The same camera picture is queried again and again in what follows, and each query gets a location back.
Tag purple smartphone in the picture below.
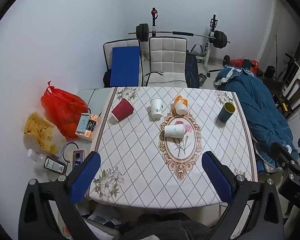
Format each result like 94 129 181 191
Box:
72 150 85 168

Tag blue board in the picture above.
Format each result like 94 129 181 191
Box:
109 46 140 87

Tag orange and white cup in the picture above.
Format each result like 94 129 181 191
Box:
170 94 189 114

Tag blue quilted jacket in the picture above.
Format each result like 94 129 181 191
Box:
214 65 299 173

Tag red plastic bag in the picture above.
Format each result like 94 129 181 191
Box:
41 81 89 140

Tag white floral cup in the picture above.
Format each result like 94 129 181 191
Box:
150 98 164 117

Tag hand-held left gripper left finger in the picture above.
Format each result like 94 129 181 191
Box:
19 151 102 240

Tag black patterned mat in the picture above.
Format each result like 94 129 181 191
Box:
185 54 200 88

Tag white floral diamond tablecloth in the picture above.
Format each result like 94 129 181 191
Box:
89 86 259 209

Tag white paper cup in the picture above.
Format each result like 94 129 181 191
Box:
164 124 184 139

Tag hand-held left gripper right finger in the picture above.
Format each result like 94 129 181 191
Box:
201 151 284 240

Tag black bag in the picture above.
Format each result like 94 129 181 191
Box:
103 71 112 87

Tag red paper cup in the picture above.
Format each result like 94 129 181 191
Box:
111 98 135 121

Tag clear bag of chips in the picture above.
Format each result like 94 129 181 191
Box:
24 112 67 154

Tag crumpled papers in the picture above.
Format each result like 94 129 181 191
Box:
86 210 120 227

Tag dark blue cup yellow inside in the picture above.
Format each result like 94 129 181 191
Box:
217 102 236 123

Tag white padded chair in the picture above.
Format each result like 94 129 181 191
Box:
143 37 188 88
103 39 142 87

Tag orange tissue pack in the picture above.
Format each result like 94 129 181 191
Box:
76 114 100 140

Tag clear plastic bottle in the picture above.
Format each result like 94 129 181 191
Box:
27 149 47 167

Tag dark fleece clothing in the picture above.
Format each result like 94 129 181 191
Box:
120 212 215 240

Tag brown wooden chair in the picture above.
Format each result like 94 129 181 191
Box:
272 78 300 120

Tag black cable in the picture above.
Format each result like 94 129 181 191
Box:
62 142 79 164

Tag barbell with black plates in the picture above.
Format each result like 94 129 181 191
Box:
128 23 231 49

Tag black metal stand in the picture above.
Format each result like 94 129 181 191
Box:
277 52 300 83

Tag light green small box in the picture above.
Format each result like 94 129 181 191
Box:
77 113 90 133

